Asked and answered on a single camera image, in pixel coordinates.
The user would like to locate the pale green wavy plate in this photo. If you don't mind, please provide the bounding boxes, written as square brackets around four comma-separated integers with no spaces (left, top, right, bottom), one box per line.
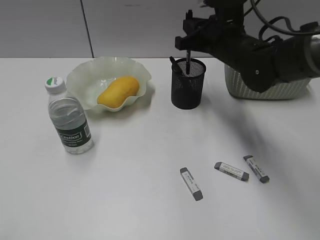
[66,56,152,112]

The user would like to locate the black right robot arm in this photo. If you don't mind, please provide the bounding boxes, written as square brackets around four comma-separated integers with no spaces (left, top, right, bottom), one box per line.
[175,0,320,93]

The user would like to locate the black marker pen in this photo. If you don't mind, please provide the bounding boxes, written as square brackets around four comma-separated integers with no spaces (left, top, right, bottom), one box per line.
[185,49,191,75]
[169,56,183,75]

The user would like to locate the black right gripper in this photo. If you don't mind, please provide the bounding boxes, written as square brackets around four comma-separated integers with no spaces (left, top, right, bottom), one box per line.
[174,0,277,93]

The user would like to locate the black mesh pen holder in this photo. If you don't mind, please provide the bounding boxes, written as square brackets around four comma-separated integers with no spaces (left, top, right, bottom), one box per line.
[171,58,207,110]

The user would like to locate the yellow mango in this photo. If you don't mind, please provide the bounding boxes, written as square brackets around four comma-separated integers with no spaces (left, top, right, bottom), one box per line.
[97,76,140,109]

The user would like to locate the green plastic woven basket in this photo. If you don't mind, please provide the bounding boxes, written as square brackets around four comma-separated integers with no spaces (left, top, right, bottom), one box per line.
[224,64,311,101]

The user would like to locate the clear water bottle green label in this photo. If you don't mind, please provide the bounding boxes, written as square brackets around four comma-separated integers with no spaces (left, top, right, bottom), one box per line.
[44,76,94,155]

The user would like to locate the grey white eraser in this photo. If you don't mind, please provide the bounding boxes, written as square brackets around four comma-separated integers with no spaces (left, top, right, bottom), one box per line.
[243,155,270,184]
[179,167,203,201]
[214,161,249,182]

